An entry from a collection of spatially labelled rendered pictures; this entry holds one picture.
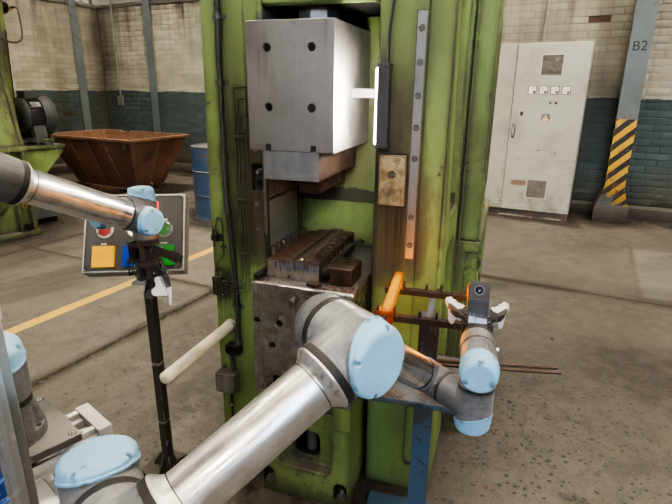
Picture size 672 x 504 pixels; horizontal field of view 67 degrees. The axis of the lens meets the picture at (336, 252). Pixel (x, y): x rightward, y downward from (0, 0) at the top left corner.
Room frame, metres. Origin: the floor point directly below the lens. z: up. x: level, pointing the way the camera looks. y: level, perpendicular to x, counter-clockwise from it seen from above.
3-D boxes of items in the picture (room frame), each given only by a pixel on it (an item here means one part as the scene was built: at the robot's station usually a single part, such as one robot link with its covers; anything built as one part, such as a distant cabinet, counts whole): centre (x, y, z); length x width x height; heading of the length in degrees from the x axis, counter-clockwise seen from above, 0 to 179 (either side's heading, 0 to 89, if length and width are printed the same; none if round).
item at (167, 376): (1.71, 0.51, 0.62); 0.44 x 0.05 x 0.05; 162
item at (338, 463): (1.88, 0.03, 0.23); 0.55 x 0.37 x 0.47; 162
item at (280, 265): (1.89, 0.09, 0.96); 0.42 x 0.20 x 0.09; 162
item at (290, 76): (1.88, 0.05, 1.56); 0.42 x 0.39 x 0.40; 162
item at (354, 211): (2.18, -0.06, 1.37); 0.41 x 0.10 x 0.91; 72
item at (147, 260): (1.44, 0.57, 1.07); 0.09 x 0.08 x 0.12; 139
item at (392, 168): (1.71, -0.19, 1.27); 0.09 x 0.02 x 0.17; 72
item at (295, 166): (1.89, 0.09, 1.32); 0.42 x 0.20 x 0.10; 162
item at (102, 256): (1.65, 0.80, 1.01); 0.07 x 0.05 x 0.07; 97
